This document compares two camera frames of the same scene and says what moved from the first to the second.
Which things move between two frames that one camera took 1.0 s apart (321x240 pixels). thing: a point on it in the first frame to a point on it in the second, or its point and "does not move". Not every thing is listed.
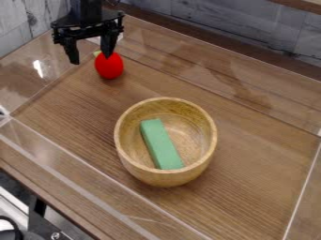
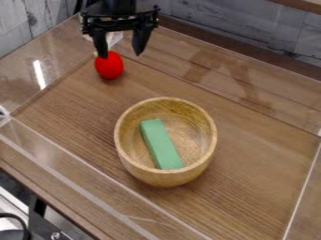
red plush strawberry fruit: [110, 67] does not move
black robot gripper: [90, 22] to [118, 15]
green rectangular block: [161, 144] does not move
